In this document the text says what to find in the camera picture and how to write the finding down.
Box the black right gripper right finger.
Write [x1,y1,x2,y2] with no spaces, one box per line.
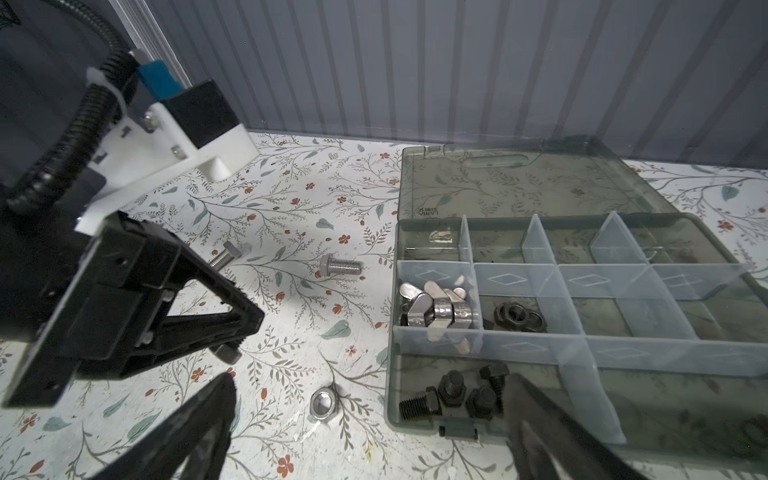
[502,373,643,479]

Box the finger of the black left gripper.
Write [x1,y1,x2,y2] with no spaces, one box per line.
[77,308,261,380]
[161,242,265,327]

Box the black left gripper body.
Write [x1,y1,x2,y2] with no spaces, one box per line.
[1,198,180,408]

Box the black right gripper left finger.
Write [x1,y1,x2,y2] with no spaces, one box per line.
[95,373,237,479]

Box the silver bolt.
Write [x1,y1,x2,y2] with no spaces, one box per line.
[318,254,363,277]
[209,241,243,271]

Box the black bolt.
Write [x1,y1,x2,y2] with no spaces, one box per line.
[210,341,242,365]

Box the black bolts cluster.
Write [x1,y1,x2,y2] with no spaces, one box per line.
[398,363,510,420]

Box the black nut in box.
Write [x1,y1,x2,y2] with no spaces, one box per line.
[522,310,547,333]
[493,302,529,331]

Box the silver hex nut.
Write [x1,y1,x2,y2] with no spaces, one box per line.
[309,386,339,422]

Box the silver wing nut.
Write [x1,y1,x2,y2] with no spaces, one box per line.
[424,280,454,343]
[444,288,473,329]
[398,282,434,327]

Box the clear green organizer box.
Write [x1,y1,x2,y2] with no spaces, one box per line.
[384,136,767,475]

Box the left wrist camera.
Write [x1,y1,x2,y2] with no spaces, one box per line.
[75,60,259,236]

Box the black corrugated cable hose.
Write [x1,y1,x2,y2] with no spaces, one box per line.
[5,0,140,214]

